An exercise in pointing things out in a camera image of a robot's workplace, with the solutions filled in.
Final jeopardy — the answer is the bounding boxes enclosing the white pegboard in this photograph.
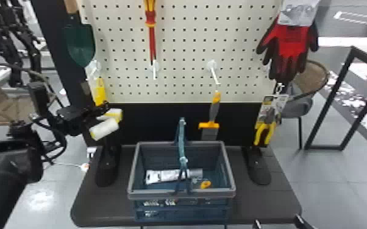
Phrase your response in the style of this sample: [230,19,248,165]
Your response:
[31,0,283,188]

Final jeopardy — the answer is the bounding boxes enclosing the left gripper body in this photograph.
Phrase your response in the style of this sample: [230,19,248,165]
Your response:
[56,105,90,136]

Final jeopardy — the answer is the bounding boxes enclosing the green trowel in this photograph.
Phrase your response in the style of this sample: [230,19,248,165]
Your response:
[62,0,96,69]

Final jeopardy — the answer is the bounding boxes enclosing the red black gloves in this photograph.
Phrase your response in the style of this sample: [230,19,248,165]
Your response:
[255,0,321,85]

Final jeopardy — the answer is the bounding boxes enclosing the grey chair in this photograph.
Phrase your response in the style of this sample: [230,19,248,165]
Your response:
[280,59,331,150]

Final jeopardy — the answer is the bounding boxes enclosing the yellow grey scraper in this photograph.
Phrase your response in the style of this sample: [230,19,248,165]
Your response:
[198,90,222,141]

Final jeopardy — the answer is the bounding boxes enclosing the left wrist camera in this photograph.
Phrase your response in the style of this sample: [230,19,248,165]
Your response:
[27,81,51,118]

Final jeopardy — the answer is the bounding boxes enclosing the red yellow screwdriver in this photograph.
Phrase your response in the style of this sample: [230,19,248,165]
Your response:
[143,0,159,80]

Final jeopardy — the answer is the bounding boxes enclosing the blue basket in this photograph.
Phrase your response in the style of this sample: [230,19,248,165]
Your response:
[126,117,237,225]

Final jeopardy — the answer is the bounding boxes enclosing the yellow pliers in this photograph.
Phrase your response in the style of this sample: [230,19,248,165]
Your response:
[252,94,290,148]

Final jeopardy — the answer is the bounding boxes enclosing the black cable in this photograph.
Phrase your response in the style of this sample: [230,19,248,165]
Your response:
[29,118,69,166]

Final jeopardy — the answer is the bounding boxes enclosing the black side table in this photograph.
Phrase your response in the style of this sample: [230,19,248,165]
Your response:
[304,36,367,161]

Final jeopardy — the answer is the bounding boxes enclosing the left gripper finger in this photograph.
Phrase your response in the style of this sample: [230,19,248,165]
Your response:
[85,101,110,121]

